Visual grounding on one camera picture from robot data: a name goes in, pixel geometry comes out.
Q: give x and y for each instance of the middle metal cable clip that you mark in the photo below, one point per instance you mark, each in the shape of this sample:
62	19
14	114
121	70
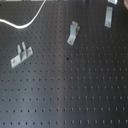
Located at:
74	29

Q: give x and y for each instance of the left metal cable clip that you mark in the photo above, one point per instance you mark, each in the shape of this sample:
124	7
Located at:
23	54

